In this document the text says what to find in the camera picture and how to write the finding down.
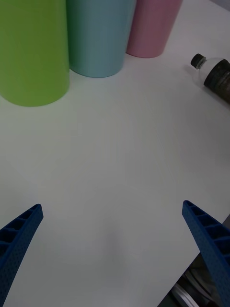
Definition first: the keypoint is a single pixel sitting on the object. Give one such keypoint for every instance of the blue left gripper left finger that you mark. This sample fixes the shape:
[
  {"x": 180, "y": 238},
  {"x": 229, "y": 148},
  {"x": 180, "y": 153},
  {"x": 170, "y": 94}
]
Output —
[{"x": 16, "y": 249}]

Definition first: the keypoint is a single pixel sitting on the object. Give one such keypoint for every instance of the plastic bottle with dark label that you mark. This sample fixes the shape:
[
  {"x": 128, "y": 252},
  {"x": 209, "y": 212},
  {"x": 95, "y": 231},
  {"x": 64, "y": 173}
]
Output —
[{"x": 218, "y": 74}]

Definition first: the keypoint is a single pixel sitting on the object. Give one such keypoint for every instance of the green plastic bin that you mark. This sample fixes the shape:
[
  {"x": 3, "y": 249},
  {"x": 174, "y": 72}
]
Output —
[{"x": 31, "y": 48}]

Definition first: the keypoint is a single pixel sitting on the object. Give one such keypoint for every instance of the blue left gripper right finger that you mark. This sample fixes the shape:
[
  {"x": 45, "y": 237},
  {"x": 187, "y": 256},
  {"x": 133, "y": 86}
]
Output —
[{"x": 213, "y": 244}]

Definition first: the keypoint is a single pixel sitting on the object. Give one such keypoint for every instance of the pale blue plastic bin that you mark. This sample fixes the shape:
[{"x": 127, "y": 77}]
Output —
[{"x": 98, "y": 38}]

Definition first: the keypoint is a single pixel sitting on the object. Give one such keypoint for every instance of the pink plastic bin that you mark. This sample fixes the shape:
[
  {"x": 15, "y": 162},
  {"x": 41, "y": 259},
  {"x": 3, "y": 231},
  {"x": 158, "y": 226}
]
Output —
[{"x": 153, "y": 26}]

